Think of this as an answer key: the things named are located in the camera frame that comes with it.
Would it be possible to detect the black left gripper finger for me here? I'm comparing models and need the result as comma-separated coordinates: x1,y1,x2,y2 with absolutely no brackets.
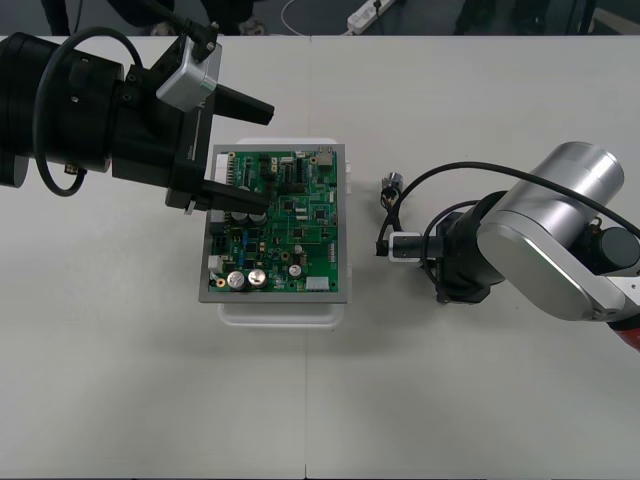
213,83,276,127
201,178,272,217

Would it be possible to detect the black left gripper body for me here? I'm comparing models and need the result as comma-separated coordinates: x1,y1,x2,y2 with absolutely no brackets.
111,37,225,217

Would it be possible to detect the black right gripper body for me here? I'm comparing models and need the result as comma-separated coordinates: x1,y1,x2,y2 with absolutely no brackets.
423,212,490,306

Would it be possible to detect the person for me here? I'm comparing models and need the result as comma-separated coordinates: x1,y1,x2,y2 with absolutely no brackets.
39,0,266,36

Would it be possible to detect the white power strip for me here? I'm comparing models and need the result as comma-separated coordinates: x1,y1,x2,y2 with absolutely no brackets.
347,0,396,36

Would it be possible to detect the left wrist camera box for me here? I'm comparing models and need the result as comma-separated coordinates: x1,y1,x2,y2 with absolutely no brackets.
155,38,224,114

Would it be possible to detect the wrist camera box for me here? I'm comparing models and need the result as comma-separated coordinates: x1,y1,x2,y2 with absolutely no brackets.
387,231,437,265
155,38,224,114

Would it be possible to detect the green circuit board grey frame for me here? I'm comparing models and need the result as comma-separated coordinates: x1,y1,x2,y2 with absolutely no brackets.
198,143,350,305

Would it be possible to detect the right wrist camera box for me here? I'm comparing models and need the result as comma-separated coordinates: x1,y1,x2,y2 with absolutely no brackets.
387,231,437,265

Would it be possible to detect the thin white cable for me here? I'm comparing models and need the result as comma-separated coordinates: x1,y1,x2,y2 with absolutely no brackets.
279,0,354,36

